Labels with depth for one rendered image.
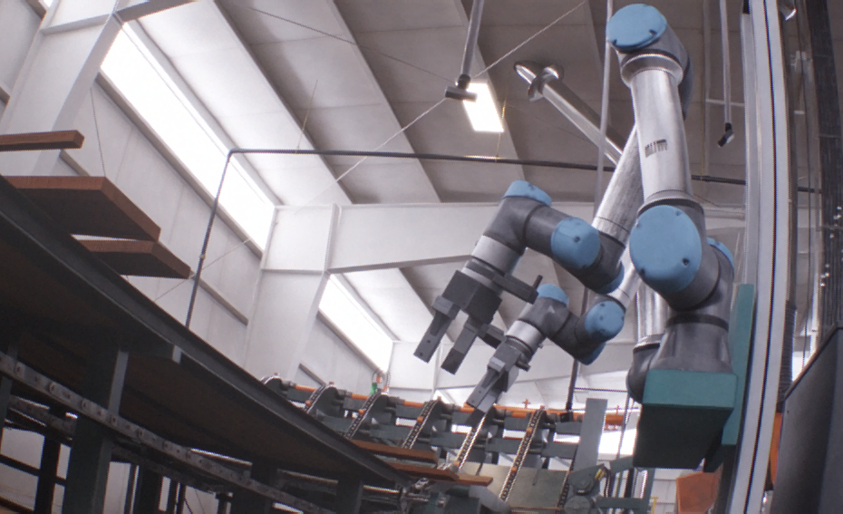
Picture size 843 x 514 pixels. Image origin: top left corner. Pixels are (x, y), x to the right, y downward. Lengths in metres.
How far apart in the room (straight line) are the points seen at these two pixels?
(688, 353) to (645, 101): 0.42
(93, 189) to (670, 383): 0.99
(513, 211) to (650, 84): 0.32
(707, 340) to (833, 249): 7.29
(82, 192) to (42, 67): 8.80
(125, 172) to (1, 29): 3.60
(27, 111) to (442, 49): 5.49
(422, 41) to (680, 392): 10.70
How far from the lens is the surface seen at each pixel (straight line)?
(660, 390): 1.46
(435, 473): 4.15
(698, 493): 7.78
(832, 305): 8.57
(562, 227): 1.56
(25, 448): 11.25
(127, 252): 1.90
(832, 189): 9.03
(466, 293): 1.58
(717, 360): 1.50
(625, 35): 1.64
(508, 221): 1.61
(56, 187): 1.67
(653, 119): 1.55
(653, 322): 2.18
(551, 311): 2.08
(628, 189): 1.69
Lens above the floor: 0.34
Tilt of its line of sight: 20 degrees up
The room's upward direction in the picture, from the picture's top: 10 degrees clockwise
